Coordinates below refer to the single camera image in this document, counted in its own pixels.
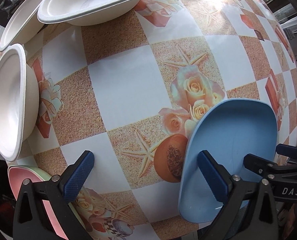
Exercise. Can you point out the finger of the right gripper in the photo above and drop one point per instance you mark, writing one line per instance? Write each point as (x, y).
(263, 168)
(287, 150)

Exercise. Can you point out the white paper bowl front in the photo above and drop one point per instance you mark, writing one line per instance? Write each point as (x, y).
(19, 101)

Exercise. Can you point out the white paper bowl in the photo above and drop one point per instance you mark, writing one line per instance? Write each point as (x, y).
(19, 101)
(83, 12)
(23, 25)

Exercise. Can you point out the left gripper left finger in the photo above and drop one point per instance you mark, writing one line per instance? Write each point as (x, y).
(31, 220)

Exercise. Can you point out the blue square plate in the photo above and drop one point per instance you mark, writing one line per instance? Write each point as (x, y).
(229, 131)

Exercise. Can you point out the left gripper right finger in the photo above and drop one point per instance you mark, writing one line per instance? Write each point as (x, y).
(260, 218)

